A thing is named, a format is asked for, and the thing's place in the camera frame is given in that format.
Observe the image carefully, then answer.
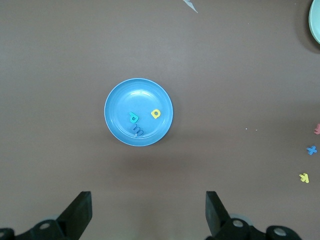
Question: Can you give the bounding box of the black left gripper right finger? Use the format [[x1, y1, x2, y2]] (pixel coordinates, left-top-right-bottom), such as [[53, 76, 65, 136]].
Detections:
[[205, 190, 262, 240]]

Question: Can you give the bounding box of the brown table cover sheet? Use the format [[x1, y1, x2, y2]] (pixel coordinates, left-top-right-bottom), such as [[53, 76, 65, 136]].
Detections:
[[0, 0, 320, 240]]

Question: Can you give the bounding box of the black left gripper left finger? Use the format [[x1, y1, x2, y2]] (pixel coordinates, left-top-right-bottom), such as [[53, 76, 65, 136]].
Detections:
[[14, 191, 93, 240]]

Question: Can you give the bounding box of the green plate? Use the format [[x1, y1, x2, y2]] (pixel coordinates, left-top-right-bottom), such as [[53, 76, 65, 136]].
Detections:
[[308, 0, 320, 46]]

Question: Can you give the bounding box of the white tape scrap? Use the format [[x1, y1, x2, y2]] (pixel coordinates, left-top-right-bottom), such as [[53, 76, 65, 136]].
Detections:
[[182, 0, 200, 14]]

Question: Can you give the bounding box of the blue letter m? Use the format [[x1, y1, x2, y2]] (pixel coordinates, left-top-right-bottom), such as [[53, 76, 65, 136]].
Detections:
[[130, 122, 145, 137]]

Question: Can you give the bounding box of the blue plate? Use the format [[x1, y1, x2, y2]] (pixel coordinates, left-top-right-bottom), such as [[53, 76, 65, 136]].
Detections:
[[103, 77, 174, 147]]

